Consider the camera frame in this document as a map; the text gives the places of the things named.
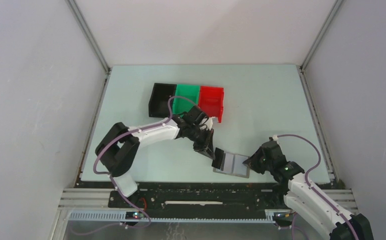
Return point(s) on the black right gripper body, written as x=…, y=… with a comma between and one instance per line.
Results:
x=268, y=166

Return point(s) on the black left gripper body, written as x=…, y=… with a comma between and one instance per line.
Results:
x=197, y=136

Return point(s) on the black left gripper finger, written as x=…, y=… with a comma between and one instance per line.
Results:
x=204, y=144
x=219, y=156

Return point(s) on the beige leather card holder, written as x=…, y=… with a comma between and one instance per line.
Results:
x=233, y=165

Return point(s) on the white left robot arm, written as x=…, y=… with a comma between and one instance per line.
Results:
x=118, y=149

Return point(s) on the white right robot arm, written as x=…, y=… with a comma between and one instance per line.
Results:
x=303, y=196

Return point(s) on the red plastic bin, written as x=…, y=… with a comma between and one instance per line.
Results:
x=211, y=101

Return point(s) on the green plastic bin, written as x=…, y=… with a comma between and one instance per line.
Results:
x=188, y=95

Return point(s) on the black plastic bin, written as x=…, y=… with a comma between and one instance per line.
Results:
x=158, y=102

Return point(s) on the aluminium frame rail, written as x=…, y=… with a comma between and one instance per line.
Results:
x=110, y=201

